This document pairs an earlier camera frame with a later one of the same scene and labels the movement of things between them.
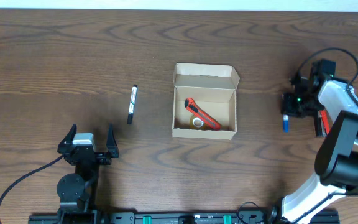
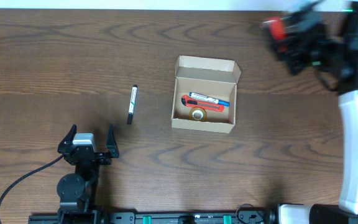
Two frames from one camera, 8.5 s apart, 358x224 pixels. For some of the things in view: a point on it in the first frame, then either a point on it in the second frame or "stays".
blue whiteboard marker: (286, 124) → (214, 100)
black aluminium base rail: (169, 217) stays
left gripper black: (113, 150) stays
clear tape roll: (196, 123) → (197, 113)
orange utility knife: (201, 114) → (195, 103)
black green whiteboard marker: (130, 114) stays
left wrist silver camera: (83, 139) stays
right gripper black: (284, 96) → (293, 56)
